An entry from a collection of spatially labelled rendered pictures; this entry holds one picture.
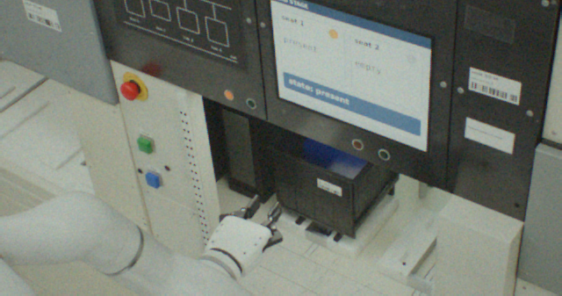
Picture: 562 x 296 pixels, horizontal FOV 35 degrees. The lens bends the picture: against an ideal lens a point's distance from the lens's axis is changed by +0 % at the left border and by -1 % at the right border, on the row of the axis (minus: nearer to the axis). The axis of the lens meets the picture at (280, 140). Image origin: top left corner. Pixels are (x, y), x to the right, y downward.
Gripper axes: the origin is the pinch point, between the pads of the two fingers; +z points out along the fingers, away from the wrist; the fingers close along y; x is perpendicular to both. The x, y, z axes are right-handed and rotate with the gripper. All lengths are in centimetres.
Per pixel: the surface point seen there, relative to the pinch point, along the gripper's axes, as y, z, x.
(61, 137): -85, 30, -34
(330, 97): 15.5, -0.2, 32.1
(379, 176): 10.5, 31.9, -14.5
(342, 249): 6.1, 21.1, -29.3
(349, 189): 8.3, 21.0, -9.6
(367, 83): 22.5, -1.0, 37.6
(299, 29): 10.2, 0.5, 43.7
